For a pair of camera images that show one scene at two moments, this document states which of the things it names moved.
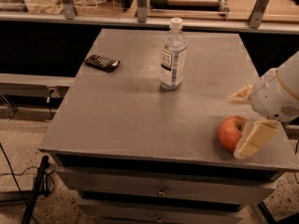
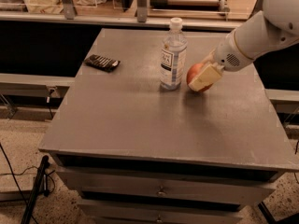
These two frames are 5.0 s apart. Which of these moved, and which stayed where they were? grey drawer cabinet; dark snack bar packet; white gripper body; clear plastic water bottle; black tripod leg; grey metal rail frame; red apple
Moved: red apple; white gripper body
Stayed: grey metal rail frame; black tripod leg; grey drawer cabinet; clear plastic water bottle; dark snack bar packet
